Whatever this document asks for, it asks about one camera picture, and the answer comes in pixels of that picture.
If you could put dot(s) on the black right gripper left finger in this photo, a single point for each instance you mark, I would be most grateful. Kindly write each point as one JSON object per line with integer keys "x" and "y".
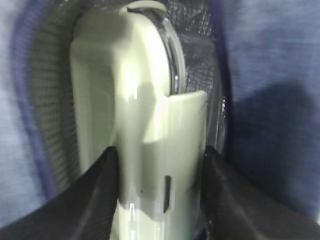
{"x": 84, "y": 211}

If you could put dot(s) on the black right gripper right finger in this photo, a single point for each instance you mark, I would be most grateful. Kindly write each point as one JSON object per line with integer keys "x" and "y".
{"x": 234, "y": 209}

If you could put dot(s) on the navy blue lunch bag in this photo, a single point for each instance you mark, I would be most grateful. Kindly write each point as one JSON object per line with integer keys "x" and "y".
{"x": 268, "y": 64}

